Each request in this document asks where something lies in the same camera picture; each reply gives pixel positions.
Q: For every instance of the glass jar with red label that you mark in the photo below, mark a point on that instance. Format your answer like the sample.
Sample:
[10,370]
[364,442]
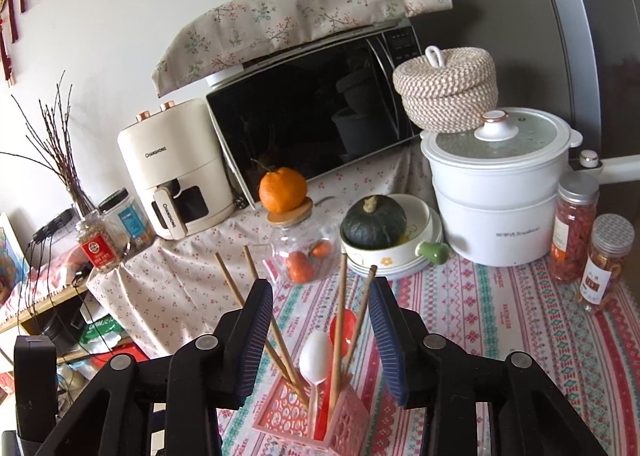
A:
[97,251]

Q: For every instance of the glass jar with wooden lid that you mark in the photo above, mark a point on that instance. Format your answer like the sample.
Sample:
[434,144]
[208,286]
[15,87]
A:
[300,236]

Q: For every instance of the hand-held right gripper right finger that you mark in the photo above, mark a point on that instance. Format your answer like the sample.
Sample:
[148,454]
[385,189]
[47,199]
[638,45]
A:
[387,351]

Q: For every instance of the pink perforated utensil holder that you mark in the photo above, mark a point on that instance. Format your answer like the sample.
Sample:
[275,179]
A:
[280,411]

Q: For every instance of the red box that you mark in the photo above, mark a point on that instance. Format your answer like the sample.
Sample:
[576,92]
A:
[120,352]

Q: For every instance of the white plastic spoon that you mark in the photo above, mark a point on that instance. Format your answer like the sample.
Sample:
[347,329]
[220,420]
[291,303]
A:
[315,356]

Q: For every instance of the green packet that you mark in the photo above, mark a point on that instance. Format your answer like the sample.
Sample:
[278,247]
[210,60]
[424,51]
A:
[100,331]

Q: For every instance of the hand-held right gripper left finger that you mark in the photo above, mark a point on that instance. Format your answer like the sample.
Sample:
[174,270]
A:
[257,336]

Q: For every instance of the dark green pumpkin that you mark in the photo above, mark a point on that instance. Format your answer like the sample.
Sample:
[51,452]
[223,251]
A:
[372,228]

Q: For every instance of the red silicone spoon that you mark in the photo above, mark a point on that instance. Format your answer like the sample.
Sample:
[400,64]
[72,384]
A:
[333,331]

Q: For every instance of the grey refrigerator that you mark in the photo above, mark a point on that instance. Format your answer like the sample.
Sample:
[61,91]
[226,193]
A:
[575,36]

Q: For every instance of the jar of red dried fruit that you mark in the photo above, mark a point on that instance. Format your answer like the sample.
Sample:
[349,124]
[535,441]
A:
[570,236]

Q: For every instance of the white electric cooking pot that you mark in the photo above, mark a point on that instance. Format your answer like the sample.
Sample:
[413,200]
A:
[490,216]

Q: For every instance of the striped patterned tablecloth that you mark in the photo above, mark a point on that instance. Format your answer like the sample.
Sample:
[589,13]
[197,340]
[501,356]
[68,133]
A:
[500,306]

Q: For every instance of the white small-flower cloth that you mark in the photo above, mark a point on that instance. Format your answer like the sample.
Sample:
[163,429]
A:
[190,286]

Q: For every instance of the black microwave oven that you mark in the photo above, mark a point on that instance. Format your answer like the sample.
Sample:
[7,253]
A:
[300,121]

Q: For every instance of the cream air fryer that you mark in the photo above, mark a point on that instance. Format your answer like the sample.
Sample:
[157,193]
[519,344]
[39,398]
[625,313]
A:
[165,156]

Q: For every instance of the light wooden chopstick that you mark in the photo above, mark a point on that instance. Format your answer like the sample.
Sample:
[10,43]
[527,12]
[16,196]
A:
[250,263]
[341,296]
[362,311]
[227,276]

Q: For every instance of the small orange-red fruit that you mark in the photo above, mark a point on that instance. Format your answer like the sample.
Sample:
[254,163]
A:
[320,249]
[299,267]

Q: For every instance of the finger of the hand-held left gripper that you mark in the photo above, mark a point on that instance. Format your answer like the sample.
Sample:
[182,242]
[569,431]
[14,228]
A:
[32,386]

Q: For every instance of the beige floral cloth cover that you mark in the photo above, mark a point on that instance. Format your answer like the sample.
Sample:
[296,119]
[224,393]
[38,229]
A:
[300,11]

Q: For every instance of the dry twig bundle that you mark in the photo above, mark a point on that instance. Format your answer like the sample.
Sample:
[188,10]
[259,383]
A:
[79,193]

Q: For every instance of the black power strip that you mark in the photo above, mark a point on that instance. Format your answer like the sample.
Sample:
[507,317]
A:
[50,226]

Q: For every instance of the clear jar with black lid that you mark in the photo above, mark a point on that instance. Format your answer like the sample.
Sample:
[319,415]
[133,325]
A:
[130,221]

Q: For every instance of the jar of dried fruit rings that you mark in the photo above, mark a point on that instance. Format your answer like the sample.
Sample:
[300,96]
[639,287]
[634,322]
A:
[605,266]

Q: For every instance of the colourful picture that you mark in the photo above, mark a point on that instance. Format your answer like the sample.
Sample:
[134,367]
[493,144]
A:
[10,261]

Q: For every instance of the orange tangerine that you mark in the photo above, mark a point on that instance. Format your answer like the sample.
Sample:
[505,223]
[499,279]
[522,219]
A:
[282,191]

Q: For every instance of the pink plastic bag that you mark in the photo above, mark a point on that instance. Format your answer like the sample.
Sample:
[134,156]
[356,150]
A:
[65,263]

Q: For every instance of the wooden shelf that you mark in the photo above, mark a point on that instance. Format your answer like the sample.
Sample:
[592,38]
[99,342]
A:
[45,298]

